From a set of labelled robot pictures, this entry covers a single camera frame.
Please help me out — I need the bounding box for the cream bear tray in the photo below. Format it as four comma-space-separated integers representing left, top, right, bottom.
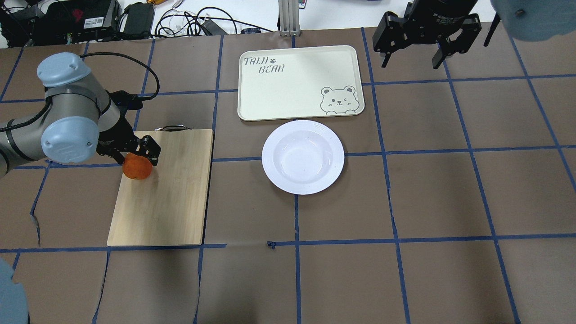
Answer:
237, 45, 365, 122

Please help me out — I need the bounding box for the aluminium frame post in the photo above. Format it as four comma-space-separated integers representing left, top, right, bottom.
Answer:
278, 0, 301, 37

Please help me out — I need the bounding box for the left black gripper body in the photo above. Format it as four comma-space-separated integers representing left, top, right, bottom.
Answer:
95, 118, 138, 156

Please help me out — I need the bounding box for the black electronics box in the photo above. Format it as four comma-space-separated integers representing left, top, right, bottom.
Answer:
0, 0, 122, 47

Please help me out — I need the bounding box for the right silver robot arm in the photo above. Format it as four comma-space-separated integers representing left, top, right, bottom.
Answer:
372, 0, 576, 69

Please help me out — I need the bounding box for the white round plate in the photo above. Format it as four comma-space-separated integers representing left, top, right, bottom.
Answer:
261, 120, 344, 195

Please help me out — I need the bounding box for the black power adapter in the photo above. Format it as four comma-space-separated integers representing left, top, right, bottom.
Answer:
122, 3, 154, 40

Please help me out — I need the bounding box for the orange fruit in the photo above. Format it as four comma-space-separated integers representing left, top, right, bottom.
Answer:
122, 153, 153, 180

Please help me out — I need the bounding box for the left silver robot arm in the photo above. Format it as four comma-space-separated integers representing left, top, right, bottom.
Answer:
0, 53, 161, 176

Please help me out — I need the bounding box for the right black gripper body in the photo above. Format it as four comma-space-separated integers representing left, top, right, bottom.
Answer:
403, 0, 477, 43

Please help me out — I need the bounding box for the bamboo cutting board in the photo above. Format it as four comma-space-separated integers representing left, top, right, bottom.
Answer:
107, 129, 214, 247

